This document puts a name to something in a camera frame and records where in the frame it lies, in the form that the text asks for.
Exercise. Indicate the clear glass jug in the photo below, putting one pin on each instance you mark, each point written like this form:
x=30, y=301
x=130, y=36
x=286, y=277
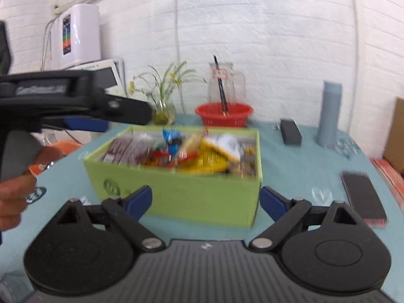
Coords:
x=235, y=85

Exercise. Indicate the green cardboard box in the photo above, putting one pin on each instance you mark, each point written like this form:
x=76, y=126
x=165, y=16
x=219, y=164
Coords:
x=189, y=195

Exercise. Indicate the red plastic basket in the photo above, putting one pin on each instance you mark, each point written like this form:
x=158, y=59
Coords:
x=227, y=116

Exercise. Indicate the person's left hand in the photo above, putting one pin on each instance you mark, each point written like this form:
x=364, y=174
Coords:
x=12, y=202

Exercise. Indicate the yellow snack packet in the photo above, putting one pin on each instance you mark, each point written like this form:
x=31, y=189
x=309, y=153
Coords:
x=208, y=157

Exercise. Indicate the orange plastic object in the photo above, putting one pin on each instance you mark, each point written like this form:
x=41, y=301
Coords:
x=66, y=148

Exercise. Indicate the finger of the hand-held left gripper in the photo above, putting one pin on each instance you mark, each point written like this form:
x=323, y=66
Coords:
x=88, y=125

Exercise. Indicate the small black box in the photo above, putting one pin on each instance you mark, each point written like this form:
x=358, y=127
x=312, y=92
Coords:
x=290, y=132

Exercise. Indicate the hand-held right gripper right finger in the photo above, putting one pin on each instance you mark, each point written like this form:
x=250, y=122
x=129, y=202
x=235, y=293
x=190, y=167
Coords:
x=273, y=202

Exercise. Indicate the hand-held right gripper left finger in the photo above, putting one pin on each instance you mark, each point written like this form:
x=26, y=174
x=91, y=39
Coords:
x=139, y=200

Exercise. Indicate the smartphone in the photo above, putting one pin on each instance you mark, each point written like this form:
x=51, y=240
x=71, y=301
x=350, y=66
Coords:
x=363, y=198

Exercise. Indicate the grey cylindrical bottle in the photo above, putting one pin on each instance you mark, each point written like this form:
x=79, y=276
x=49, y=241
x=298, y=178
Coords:
x=328, y=113

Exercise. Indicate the teal printed tablecloth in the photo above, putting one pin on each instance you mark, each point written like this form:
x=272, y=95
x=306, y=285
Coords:
x=299, y=170

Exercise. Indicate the brown cardboard box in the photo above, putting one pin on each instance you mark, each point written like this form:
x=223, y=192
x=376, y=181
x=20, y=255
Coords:
x=396, y=132

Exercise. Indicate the white water dispenser with screen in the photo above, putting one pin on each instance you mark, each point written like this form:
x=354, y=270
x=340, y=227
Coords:
x=107, y=64

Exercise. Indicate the green plant in glass vase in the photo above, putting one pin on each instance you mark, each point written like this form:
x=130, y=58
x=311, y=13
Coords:
x=164, y=113

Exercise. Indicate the white wall water purifier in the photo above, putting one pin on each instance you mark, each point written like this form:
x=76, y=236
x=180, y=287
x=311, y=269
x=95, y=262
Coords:
x=79, y=38

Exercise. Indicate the heap of mixed snack packs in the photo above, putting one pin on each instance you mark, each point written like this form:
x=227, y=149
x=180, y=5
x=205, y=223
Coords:
x=126, y=148

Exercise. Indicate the black straw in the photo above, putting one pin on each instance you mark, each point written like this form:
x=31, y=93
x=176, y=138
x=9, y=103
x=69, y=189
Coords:
x=219, y=82

